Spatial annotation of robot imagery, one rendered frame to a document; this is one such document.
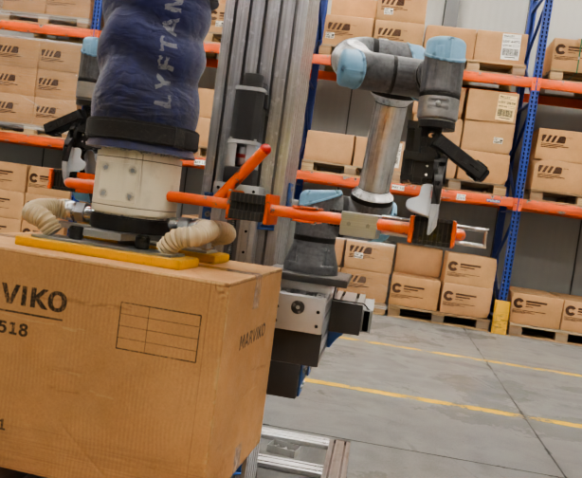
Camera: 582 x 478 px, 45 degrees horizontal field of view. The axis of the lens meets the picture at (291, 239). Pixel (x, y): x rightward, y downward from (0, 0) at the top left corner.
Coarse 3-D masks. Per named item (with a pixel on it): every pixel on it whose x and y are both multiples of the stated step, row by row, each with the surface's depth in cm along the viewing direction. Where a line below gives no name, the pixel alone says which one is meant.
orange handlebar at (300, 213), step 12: (72, 180) 143; (84, 180) 143; (168, 192) 138; (192, 204) 138; (204, 204) 137; (216, 204) 136; (300, 204) 136; (288, 216) 133; (300, 216) 132; (312, 216) 132; (324, 216) 131; (336, 216) 131; (384, 228) 129; (396, 228) 128; (408, 228) 128; (456, 240) 127
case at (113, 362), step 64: (0, 256) 126; (64, 256) 124; (0, 320) 127; (64, 320) 124; (128, 320) 121; (192, 320) 119; (256, 320) 139; (0, 384) 127; (64, 384) 124; (128, 384) 122; (192, 384) 119; (256, 384) 147; (0, 448) 127; (64, 448) 124; (128, 448) 122; (192, 448) 119
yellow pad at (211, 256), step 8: (104, 240) 150; (112, 240) 150; (184, 248) 147; (192, 248) 148; (200, 248) 150; (192, 256) 145; (200, 256) 145; (208, 256) 145; (216, 256) 145; (224, 256) 150
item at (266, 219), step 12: (228, 192) 134; (240, 192) 139; (228, 204) 134; (240, 204) 134; (252, 204) 133; (264, 204) 133; (276, 204) 138; (228, 216) 133; (240, 216) 133; (252, 216) 132; (264, 216) 133; (276, 216) 139
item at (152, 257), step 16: (16, 240) 133; (32, 240) 132; (48, 240) 132; (64, 240) 132; (80, 240) 134; (96, 240) 138; (144, 240) 131; (96, 256) 129; (112, 256) 129; (128, 256) 128; (144, 256) 127; (160, 256) 128; (176, 256) 130
